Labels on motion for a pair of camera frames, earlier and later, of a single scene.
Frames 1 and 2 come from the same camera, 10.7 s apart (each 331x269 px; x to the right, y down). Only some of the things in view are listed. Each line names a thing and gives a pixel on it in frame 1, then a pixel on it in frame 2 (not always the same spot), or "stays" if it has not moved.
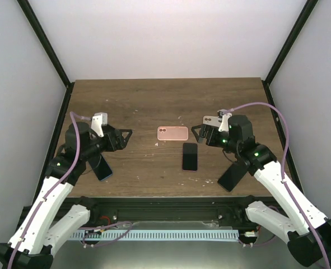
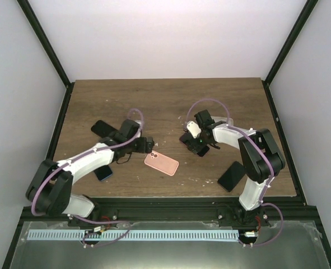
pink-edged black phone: (190, 157) → (203, 151)
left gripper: (121, 145) → (149, 146)
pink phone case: (172, 133) → (163, 163)
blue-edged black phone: (102, 170) stays
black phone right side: (232, 176) stays
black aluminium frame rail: (112, 210) stays
